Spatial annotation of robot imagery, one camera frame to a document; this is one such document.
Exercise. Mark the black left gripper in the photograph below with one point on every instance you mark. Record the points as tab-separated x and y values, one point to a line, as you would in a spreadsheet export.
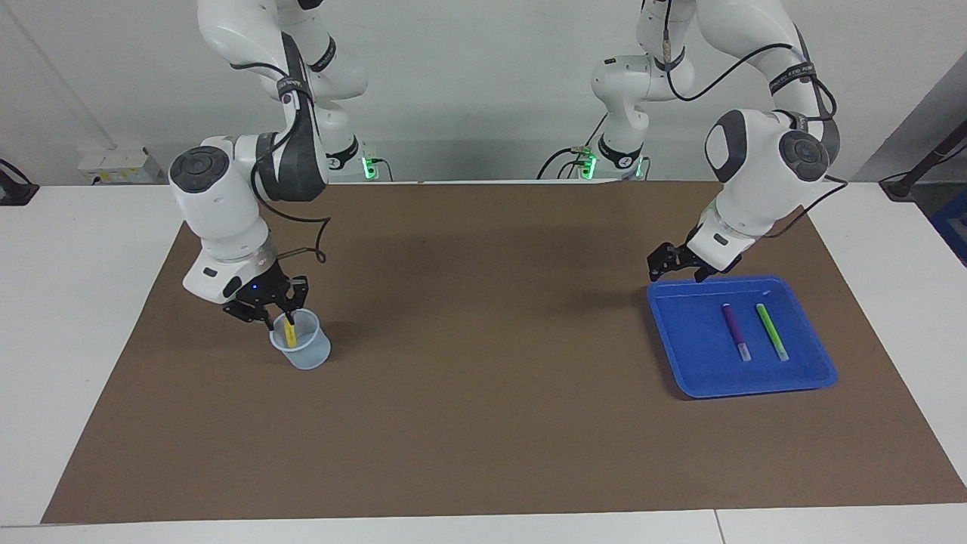
699	258

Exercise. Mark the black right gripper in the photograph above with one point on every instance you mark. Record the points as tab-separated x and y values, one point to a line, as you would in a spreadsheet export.
261	291

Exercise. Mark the yellow pen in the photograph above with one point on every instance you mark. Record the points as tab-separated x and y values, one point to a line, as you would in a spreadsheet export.
290	334

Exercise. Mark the purple pen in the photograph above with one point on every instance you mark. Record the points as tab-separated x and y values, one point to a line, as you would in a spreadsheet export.
734	329

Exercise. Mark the green pen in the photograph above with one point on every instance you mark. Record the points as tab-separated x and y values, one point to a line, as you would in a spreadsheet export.
772	331

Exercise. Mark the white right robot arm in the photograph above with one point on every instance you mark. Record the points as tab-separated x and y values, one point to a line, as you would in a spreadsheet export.
219	204

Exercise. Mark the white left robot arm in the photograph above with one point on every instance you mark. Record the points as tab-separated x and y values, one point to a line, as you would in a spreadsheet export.
755	174

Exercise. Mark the translucent plastic cup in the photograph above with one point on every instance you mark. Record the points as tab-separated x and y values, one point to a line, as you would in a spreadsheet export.
310	355

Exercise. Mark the blue plastic tray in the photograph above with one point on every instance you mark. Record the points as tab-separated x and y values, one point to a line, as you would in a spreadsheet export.
695	355

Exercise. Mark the brown paper mat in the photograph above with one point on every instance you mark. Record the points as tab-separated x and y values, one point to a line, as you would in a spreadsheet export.
483	423

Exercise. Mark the black stand pole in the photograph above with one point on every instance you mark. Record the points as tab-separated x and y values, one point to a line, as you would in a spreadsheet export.
918	170

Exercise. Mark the blue crate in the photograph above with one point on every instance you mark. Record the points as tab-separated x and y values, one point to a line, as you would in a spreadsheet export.
953	227

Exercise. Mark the white wall socket box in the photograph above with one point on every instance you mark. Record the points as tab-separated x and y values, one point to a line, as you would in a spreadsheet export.
113	162

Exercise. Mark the black clamp mount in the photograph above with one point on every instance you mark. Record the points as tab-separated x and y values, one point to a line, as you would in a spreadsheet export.
15	193

